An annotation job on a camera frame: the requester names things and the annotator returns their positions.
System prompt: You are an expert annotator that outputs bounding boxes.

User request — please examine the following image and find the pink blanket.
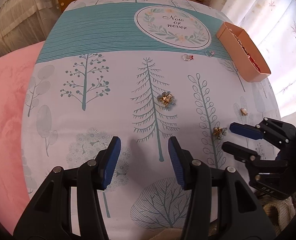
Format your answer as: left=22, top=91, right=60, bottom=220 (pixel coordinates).
left=0, top=41, right=47, bottom=228

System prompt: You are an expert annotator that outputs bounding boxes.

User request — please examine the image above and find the pink plastic box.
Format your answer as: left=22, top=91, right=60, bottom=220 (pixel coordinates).
left=216, top=21, right=271, bottom=82

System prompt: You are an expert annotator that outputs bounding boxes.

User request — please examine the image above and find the beige knitted cloth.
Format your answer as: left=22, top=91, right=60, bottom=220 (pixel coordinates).
left=254, top=191, right=296, bottom=240

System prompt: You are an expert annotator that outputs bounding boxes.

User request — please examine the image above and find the gold flower earring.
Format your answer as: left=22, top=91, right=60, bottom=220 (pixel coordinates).
left=213, top=127, right=228, bottom=139
left=156, top=92, right=176, bottom=110

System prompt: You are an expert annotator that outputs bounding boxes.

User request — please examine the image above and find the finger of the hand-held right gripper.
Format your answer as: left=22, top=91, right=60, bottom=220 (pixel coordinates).
left=222, top=141, right=288, bottom=173
left=229, top=117, right=296, bottom=145

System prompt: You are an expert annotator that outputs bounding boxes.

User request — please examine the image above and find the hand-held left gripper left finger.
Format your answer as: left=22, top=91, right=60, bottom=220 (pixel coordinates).
left=13, top=136, right=122, bottom=240

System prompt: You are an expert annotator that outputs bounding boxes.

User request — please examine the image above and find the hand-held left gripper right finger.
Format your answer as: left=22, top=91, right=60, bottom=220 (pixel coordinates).
left=168, top=136, right=276, bottom=240

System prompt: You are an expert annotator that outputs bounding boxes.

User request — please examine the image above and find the white leaf print curtain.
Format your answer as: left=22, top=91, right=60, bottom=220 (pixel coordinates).
left=208, top=0, right=296, bottom=118

